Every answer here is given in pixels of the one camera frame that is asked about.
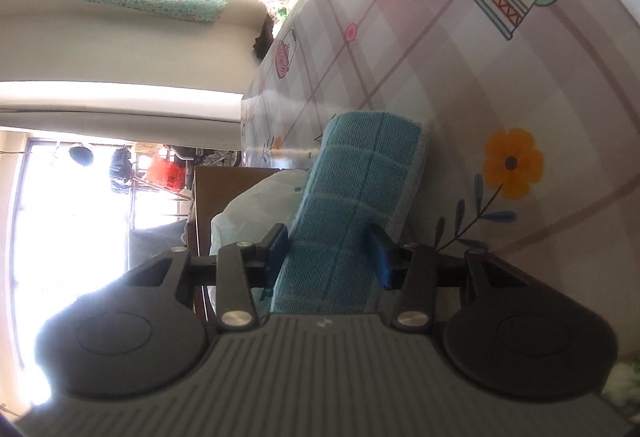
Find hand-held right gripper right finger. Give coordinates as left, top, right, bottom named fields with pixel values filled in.
left=364, top=223, right=531, bottom=333

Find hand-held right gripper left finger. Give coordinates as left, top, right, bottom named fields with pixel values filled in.
left=135, top=222, right=291, bottom=333

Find clear crinkled plastic bag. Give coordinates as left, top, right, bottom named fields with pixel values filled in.
left=210, top=168, right=311, bottom=313

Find teal checked towel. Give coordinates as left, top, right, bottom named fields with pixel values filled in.
left=270, top=110, right=431, bottom=315

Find brown cardboard box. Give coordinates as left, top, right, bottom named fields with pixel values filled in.
left=192, top=166, right=281, bottom=318

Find pale green soft item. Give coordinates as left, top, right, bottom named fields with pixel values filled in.
left=602, top=357, right=640, bottom=413

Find red plastic bag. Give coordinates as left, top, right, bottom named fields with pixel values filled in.
left=146, top=152, right=186, bottom=192

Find blue knitted hanging garment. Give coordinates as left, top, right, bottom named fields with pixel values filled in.
left=109, top=146, right=134, bottom=191

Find checked tablecloth with teapot print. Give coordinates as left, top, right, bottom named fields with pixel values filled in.
left=240, top=0, right=640, bottom=368

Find black furry bundle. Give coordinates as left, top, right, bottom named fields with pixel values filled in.
left=252, top=17, right=279, bottom=63

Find black round hanging pan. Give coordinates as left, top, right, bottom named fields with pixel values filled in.
left=68, top=143, right=95, bottom=167

